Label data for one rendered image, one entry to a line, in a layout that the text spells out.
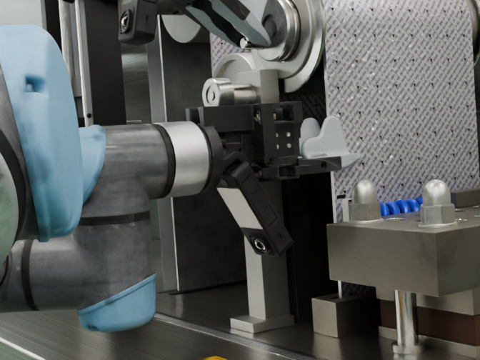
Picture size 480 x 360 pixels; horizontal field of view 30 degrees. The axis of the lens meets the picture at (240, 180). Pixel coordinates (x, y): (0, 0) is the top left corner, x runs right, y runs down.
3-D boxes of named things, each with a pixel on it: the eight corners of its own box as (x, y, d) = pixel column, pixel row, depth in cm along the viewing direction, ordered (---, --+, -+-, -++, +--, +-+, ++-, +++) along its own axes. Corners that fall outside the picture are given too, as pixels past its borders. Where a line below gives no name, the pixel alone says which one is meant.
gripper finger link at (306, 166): (348, 155, 96) (281, 161, 92) (350, 169, 96) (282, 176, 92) (322, 156, 100) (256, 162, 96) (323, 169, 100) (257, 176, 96)
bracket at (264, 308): (227, 328, 108) (209, 73, 106) (271, 320, 111) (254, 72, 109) (250, 335, 103) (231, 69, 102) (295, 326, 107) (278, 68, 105)
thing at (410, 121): (333, 227, 101) (323, 63, 100) (478, 206, 114) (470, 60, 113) (336, 227, 101) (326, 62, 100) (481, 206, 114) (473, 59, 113)
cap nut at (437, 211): (411, 226, 88) (408, 181, 87) (438, 222, 90) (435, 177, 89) (438, 228, 84) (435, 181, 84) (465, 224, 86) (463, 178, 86)
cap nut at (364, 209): (341, 223, 95) (338, 181, 95) (367, 219, 97) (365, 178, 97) (363, 224, 92) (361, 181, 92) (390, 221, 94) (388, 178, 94)
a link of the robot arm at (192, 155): (178, 199, 86) (140, 197, 93) (219, 194, 88) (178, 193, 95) (173, 121, 85) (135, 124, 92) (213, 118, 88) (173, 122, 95)
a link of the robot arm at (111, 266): (57, 320, 91) (48, 213, 91) (166, 315, 90) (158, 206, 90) (33, 338, 84) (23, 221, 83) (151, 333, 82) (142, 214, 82)
